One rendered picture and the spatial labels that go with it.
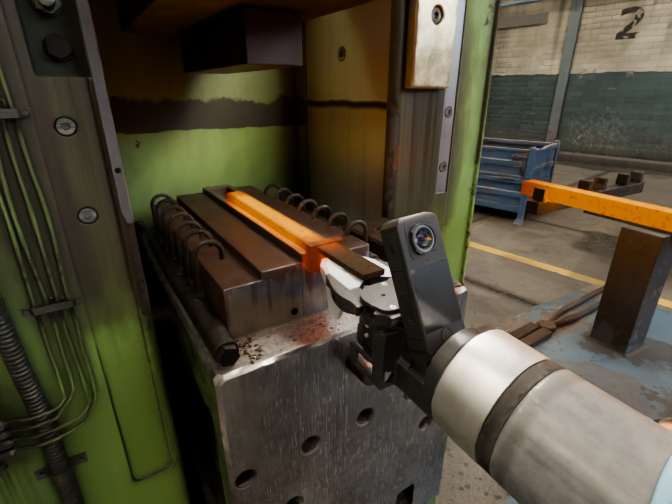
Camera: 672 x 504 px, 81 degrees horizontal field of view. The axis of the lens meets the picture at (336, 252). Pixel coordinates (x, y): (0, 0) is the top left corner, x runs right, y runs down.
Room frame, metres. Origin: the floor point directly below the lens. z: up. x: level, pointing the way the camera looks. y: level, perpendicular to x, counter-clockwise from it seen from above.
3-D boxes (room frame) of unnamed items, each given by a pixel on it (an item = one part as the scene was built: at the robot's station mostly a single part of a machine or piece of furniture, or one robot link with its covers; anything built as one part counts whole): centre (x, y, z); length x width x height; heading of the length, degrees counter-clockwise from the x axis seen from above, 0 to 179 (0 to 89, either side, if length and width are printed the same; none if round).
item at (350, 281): (0.38, 0.00, 0.97); 0.09 x 0.03 x 0.06; 35
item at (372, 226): (0.58, -0.08, 0.95); 0.12 x 0.08 x 0.06; 33
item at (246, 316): (0.61, 0.15, 0.96); 0.42 x 0.20 x 0.09; 33
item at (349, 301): (0.34, -0.02, 0.99); 0.09 x 0.05 x 0.02; 35
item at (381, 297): (0.30, -0.07, 0.97); 0.12 x 0.08 x 0.09; 32
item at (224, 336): (0.49, 0.22, 0.93); 0.40 x 0.03 x 0.03; 33
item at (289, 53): (0.66, 0.15, 1.24); 0.30 x 0.07 x 0.06; 33
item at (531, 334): (0.74, -0.56, 0.77); 0.60 x 0.04 x 0.01; 124
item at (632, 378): (0.59, -0.50, 0.76); 0.40 x 0.30 x 0.02; 119
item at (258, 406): (0.65, 0.11, 0.69); 0.56 x 0.38 x 0.45; 33
